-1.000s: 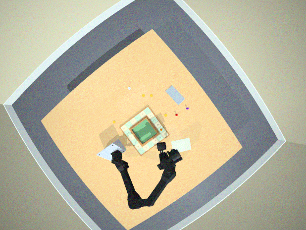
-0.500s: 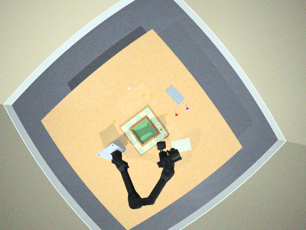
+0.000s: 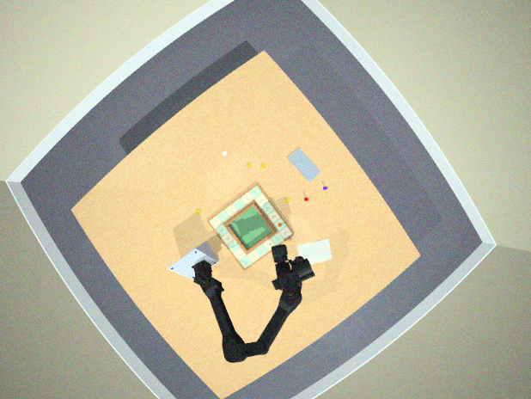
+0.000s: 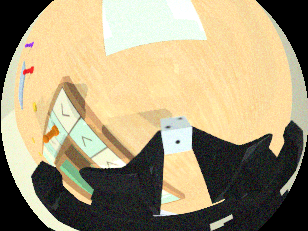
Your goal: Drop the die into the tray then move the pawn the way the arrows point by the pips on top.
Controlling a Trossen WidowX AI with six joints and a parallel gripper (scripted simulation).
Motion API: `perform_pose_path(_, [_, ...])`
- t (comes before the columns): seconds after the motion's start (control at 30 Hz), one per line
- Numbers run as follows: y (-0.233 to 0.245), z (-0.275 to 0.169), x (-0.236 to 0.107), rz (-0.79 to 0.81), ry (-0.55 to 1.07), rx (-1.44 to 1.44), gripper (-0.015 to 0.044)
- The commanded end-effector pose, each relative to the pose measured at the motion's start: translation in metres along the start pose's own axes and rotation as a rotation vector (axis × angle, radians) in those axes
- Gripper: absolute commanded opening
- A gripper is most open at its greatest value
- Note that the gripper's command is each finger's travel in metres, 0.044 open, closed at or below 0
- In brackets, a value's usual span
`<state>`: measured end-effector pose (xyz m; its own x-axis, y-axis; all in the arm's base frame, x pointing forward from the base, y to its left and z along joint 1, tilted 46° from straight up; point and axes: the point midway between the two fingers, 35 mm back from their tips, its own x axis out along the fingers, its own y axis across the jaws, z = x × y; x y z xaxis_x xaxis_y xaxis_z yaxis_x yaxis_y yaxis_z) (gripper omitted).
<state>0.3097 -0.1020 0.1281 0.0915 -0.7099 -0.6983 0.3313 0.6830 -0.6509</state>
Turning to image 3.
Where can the cream and green board track with arrow squares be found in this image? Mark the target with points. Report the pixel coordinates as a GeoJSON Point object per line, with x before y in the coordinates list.
{"type": "Point", "coordinates": [250, 227]}

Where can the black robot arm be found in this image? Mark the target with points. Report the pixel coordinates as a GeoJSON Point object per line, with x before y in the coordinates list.
{"type": "Point", "coordinates": [234, 348]}

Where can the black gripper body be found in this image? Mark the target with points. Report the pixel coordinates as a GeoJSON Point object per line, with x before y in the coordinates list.
{"type": "Point", "coordinates": [279, 251]}

